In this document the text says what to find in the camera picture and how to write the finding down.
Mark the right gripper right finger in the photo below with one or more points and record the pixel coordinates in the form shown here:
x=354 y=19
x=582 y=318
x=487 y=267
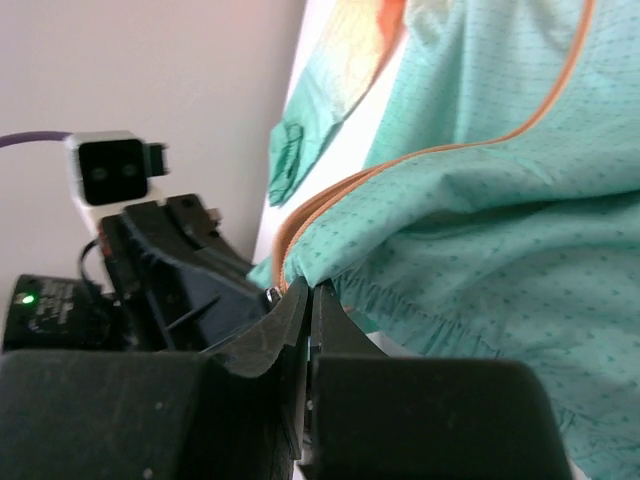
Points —
x=375 y=416

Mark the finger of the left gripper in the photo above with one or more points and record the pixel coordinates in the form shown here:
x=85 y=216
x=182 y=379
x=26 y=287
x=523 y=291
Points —
x=199 y=246

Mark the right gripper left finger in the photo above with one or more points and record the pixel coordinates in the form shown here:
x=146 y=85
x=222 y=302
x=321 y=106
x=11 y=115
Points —
x=236 y=414

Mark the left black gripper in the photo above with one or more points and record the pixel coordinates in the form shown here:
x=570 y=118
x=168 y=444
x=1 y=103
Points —
x=163 y=308

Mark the orange and teal gradient jacket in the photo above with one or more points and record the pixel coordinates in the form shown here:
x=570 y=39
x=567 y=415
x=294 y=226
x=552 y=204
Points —
x=495 y=209

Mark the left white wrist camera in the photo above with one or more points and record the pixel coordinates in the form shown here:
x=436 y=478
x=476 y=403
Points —
x=111 y=170

